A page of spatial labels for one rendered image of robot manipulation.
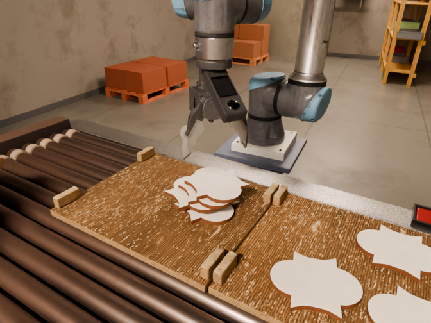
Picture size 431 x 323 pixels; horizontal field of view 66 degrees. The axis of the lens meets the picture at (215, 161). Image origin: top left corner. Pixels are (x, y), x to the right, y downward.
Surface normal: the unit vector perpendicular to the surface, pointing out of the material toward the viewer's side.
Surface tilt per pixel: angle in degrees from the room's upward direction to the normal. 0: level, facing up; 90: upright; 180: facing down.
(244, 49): 90
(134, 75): 90
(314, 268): 0
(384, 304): 0
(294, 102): 88
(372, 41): 90
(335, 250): 0
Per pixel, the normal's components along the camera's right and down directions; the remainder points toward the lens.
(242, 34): -0.47, 0.40
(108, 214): 0.01, -0.89
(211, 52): -0.14, 0.46
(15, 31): 0.90, 0.21
